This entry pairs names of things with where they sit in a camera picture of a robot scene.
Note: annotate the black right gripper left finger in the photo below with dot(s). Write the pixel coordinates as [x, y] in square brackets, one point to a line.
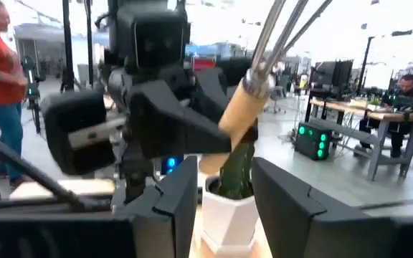
[163, 222]

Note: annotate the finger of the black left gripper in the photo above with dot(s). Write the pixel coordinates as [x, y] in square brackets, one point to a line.
[170, 125]
[210, 93]

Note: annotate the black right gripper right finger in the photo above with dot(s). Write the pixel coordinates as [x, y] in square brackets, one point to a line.
[299, 222]

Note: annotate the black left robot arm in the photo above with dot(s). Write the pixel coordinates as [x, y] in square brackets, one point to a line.
[156, 39]

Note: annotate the white faceted plant pot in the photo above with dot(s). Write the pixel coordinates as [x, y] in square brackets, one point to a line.
[228, 222]

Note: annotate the black stand pole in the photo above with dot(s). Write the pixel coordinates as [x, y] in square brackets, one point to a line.
[67, 43]
[89, 43]

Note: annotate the dark green cactus plant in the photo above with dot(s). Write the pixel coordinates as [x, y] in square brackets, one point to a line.
[237, 172]

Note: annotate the black computer with green lights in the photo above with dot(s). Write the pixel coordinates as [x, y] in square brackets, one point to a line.
[312, 141]

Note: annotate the light wooden board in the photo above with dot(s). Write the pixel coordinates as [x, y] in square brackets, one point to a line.
[48, 188]

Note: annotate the black computer monitor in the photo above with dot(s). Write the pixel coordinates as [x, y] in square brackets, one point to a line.
[330, 73]

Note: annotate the wooden table with grey legs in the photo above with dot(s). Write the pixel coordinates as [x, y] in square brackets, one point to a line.
[389, 116]

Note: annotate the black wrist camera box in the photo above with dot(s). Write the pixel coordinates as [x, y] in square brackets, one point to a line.
[63, 107]

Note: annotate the black metal table frame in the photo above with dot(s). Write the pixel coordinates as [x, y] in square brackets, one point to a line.
[31, 170]

